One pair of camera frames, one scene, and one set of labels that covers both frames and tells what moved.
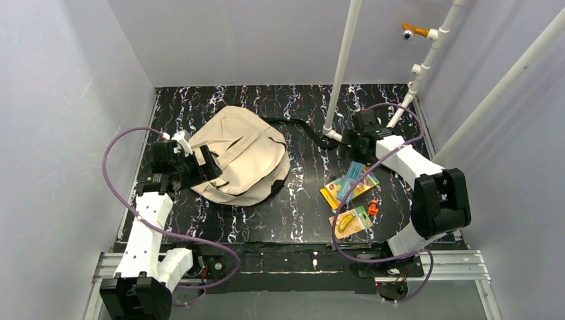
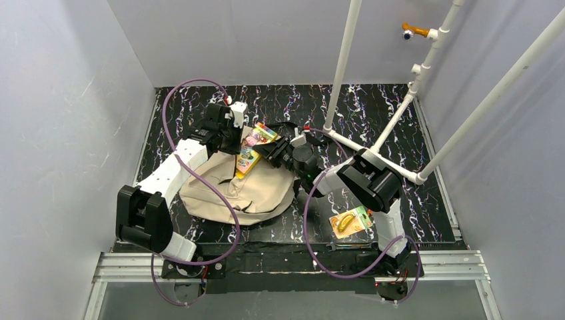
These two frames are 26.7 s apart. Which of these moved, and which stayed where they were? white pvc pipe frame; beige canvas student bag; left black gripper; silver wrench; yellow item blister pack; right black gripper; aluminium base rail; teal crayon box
Moved: beige canvas student bag; right black gripper; teal crayon box; left black gripper
Stayed: aluminium base rail; yellow item blister pack; white pvc pipe frame; silver wrench
